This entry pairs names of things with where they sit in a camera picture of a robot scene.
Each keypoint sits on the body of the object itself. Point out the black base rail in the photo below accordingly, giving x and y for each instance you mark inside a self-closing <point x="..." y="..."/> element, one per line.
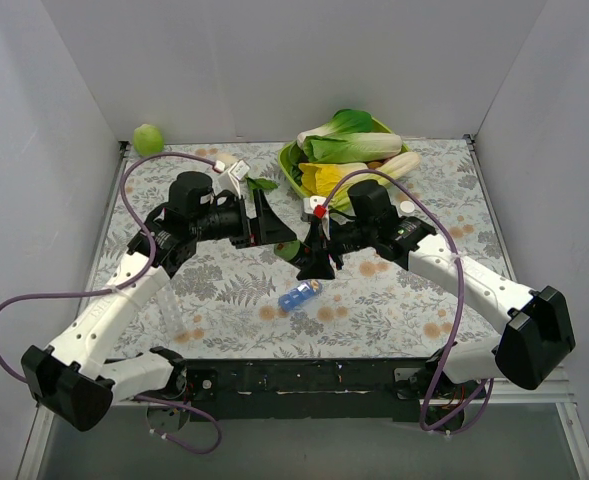
<point x="358" y="388"/>

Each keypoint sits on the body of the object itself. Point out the green round cabbage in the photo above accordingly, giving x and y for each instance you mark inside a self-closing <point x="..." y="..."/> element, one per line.
<point x="147" y="140"/>

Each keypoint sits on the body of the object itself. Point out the yellow napa cabbage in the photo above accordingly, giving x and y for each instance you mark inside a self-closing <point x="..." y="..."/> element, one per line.
<point x="320" y="179"/>

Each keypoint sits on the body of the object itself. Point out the white radish with leaves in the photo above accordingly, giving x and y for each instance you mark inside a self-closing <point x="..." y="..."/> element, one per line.
<point x="255" y="183"/>

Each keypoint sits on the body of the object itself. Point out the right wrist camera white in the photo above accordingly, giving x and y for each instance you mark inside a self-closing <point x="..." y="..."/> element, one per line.
<point x="314" y="207"/>

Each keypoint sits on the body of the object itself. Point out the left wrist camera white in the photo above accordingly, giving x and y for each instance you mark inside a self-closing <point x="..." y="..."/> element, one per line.
<point x="231" y="172"/>

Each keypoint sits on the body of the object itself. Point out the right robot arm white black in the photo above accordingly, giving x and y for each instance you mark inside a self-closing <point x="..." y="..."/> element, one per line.
<point x="533" y="329"/>

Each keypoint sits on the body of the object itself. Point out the white pill bottle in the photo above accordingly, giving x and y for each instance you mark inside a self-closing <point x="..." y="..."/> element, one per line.
<point x="407" y="208"/>

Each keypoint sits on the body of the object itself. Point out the green pill bottle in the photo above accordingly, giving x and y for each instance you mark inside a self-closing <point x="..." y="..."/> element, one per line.
<point x="294" y="253"/>

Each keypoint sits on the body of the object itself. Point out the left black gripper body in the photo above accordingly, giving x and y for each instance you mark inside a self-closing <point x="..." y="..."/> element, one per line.
<point x="245" y="223"/>

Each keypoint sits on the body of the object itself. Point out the green celery stalk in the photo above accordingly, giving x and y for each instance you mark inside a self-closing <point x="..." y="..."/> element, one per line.
<point x="394" y="168"/>

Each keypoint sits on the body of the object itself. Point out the blue weekly pill organizer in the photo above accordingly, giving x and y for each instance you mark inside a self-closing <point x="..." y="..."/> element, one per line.
<point x="301" y="294"/>

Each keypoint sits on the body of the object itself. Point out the green bok choy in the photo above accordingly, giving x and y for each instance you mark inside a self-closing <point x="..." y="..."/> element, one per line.
<point x="349" y="137"/>

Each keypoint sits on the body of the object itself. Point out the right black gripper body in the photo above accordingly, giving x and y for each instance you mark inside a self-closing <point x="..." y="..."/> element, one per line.
<point x="321" y="245"/>

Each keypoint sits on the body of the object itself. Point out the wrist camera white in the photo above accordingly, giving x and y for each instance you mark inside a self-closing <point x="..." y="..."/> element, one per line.
<point x="314" y="207"/>
<point x="231" y="172"/>

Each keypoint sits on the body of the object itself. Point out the clear plastic pill strip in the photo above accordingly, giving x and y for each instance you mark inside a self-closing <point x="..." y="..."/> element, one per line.
<point x="170" y="313"/>

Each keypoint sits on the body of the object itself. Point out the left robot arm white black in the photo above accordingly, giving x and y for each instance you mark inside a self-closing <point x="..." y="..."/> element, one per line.
<point x="73" y="376"/>

